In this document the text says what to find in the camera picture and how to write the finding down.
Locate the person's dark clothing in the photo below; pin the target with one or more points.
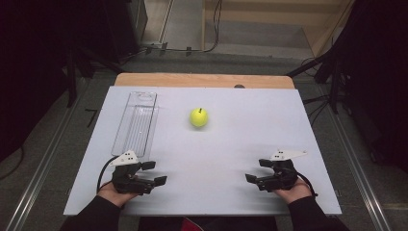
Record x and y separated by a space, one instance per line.
205 224

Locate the black curtain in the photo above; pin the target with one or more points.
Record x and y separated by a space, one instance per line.
32 64
381 80

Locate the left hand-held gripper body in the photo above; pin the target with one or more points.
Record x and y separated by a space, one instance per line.
128 179

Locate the yellow-green apple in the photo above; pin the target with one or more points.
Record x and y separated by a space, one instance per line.
198 117

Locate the clear plastic tray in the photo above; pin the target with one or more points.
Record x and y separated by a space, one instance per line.
136 125

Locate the wooden table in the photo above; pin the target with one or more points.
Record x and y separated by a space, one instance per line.
192 79

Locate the person's right hand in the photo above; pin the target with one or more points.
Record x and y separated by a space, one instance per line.
293 192

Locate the black cabinet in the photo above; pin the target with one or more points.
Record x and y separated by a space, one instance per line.
128 29

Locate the metal floor rail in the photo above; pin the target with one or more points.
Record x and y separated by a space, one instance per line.
41 166
356 166

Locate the black metal stand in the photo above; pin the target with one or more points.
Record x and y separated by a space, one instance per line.
333 73
72 77

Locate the person's left hand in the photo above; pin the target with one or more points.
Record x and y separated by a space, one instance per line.
112 194

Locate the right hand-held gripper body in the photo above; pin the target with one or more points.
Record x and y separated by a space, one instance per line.
282 176

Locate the light wooden frame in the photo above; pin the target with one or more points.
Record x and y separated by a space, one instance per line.
320 35

